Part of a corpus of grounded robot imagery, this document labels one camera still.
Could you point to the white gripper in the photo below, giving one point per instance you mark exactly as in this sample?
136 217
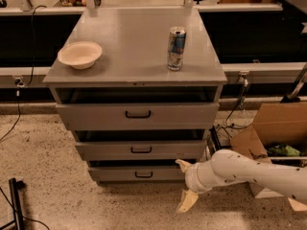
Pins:
192 177

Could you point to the grey bottom drawer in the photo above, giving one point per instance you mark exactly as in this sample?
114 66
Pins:
135 170

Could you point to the grey drawer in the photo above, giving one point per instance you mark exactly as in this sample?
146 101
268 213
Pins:
141 144
137 108
135 170

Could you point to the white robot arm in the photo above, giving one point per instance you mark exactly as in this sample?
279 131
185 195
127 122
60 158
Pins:
227 167

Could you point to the grey middle drawer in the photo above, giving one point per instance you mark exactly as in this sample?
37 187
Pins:
141 144

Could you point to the grey top drawer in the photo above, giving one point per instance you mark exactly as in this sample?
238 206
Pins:
137 108

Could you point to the black bar by cabinet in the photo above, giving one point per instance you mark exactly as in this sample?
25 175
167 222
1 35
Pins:
215 139

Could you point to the green bag in box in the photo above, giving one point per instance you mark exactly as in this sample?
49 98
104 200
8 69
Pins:
283 150

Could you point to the brown cardboard box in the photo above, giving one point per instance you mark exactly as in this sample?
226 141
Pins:
274 124

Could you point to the blue silver drink can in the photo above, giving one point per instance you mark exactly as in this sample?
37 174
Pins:
176 45

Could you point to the white bowl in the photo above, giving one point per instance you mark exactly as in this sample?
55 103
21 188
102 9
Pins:
80 55

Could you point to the black stand lower left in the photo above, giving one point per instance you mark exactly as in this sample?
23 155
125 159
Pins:
14 202

